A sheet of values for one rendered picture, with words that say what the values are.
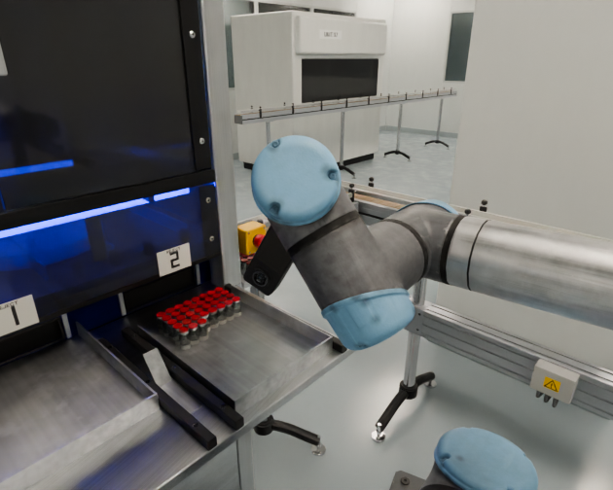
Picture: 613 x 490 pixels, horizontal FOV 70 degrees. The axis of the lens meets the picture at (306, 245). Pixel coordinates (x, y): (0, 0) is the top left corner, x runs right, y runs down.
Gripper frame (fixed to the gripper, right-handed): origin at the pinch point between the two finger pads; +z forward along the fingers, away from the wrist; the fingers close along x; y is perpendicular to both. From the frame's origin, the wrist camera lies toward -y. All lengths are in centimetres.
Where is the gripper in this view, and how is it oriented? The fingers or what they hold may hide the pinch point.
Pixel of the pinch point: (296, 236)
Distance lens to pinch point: 70.6
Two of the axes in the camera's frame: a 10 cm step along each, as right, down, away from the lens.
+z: 0.2, 0.8, 10.0
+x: -8.2, -5.7, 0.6
